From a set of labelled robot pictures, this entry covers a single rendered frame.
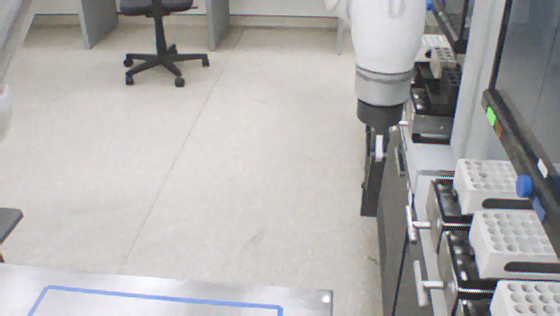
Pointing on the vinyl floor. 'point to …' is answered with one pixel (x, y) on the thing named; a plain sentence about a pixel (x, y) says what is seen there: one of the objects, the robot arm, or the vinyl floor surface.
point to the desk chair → (158, 37)
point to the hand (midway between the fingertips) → (369, 199)
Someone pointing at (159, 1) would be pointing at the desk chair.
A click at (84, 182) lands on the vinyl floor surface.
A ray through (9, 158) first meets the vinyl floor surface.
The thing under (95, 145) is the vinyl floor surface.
